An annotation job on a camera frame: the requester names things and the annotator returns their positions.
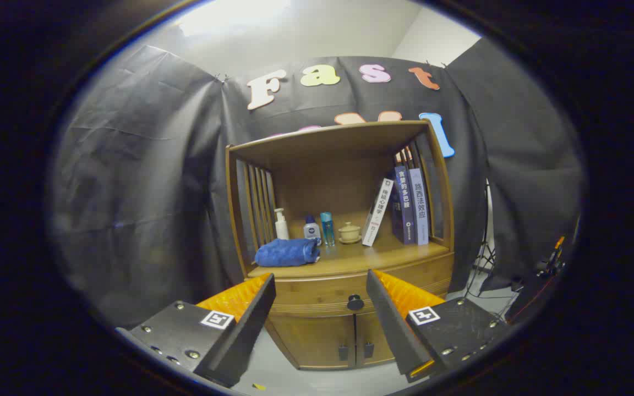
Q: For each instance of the white pump bottle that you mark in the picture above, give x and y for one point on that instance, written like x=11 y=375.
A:
x=282 y=228

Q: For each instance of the black orange-tipped device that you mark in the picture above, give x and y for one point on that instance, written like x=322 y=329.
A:
x=551 y=258

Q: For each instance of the wooden cabinet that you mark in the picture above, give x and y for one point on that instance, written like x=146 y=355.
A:
x=322 y=181

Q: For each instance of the white book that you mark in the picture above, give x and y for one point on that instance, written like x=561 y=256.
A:
x=377 y=212

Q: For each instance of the light purple book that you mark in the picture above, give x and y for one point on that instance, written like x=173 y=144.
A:
x=419 y=206

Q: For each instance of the clear blue bottle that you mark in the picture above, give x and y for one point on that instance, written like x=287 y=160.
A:
x=327 y=225

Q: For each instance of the blue folded towel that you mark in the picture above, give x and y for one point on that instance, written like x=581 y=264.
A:
x=287 y=253

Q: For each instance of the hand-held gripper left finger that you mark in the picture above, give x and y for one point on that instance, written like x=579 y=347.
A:
x=242 y=335

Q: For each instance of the black tripod stand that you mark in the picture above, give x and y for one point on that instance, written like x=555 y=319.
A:
x=485 y=253

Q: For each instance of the small white blue-capped bottle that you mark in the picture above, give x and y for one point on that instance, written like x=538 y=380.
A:
x=311 y=230

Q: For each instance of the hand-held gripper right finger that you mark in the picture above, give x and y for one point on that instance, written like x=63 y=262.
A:
x=391 y=324

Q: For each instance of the wooden countertop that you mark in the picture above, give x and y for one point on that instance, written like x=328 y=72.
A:
x=361 y=256

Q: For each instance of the beige lidded teacup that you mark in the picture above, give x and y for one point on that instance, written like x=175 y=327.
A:
x=349 y=232

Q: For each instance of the dark blue book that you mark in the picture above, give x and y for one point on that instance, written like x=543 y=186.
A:
x=403 y=203

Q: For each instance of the dark equipment case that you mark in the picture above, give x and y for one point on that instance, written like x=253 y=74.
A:
x=531 y=300

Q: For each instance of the wooden cabinet door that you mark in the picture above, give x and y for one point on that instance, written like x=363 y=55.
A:
x=311 y=341
x=375 y=330

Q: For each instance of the black drawer knob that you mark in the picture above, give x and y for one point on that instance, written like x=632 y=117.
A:
x=355 y=302

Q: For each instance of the wooden drawer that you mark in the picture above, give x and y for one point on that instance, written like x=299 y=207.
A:
x=317 y=291

